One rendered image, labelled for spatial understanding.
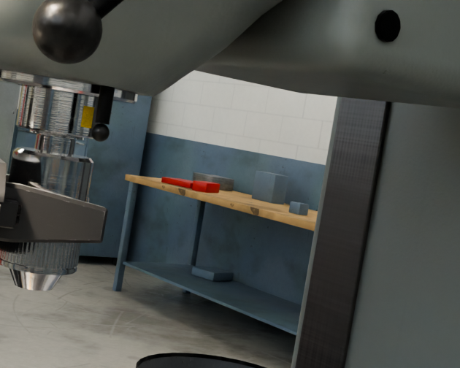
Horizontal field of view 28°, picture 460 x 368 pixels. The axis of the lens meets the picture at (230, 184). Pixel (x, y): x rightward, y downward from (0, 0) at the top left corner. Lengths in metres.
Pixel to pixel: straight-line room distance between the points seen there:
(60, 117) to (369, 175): 0.39
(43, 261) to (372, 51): 0.22
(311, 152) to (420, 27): 6.00
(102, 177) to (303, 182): 2.05
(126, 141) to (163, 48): 7.46
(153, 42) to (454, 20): 0.19
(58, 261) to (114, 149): 7.37
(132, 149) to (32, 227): 7.48
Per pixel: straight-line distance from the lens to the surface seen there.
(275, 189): 6.31
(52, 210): 0.52
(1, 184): 0.49
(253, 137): 7.05
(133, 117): 7.97
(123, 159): 7.95
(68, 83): 0.50
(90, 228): 0.52
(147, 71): 0.50
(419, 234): 0.81
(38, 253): 0.53
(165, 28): 0.48
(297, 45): 0.54
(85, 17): 0.39
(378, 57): 0.53
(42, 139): 0.54
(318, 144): 6.50
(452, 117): 0.80
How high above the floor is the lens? 1.29
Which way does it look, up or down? 3 degrees down
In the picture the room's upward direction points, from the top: 9 degrees clockwise
